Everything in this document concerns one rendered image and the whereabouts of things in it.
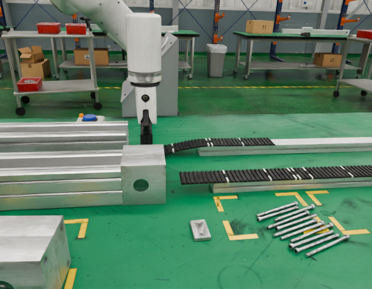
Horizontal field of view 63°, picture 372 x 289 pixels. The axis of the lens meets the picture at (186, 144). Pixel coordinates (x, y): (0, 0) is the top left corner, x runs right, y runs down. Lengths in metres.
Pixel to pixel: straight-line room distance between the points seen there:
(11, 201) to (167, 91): 0.68
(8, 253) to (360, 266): 0.53
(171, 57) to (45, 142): 0.54
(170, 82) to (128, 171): 0.59
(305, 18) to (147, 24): 8.76
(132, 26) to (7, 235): 0.49
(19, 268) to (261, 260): 0.36
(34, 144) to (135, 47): 0.35
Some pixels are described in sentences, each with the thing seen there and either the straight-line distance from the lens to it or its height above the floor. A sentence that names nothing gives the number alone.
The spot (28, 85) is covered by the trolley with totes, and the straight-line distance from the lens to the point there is 3.81.
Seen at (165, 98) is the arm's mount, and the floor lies 0.85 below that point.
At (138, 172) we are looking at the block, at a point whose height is 0.86.
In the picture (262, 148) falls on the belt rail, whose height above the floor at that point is 0.80.
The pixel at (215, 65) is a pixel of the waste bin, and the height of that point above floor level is 0.23.
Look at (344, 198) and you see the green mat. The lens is 0.78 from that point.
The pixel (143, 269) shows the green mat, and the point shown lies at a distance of 0.53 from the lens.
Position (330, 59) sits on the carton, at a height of 0.35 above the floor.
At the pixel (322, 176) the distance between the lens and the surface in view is 0.77.
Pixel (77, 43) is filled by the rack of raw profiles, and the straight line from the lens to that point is 8.08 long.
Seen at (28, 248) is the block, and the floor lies 0.87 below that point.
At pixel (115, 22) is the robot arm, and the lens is 0.84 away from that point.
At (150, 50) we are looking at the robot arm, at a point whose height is 1.07.
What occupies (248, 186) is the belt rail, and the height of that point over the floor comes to 0.79.
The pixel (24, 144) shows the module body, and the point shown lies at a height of 0.84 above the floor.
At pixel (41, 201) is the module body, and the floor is 0.80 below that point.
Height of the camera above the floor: 1.16
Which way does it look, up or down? 24 degrees down
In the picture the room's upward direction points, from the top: 2 degrees clockwise
